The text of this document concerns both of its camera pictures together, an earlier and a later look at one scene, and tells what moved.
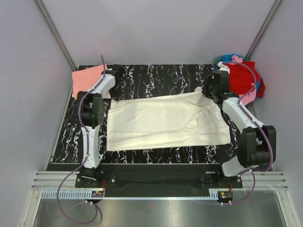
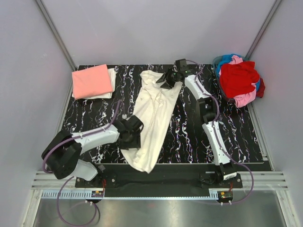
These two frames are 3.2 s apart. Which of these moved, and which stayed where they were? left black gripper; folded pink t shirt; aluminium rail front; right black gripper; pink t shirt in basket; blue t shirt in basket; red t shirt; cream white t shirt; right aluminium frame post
Moved: right black gripper; cream white t shirt; left black gripper
Stayed: blue t shirt in basket; right aluminium frame post; red t shirt; aluminium rail front; folded pink t shirt; pink t shirt in basket
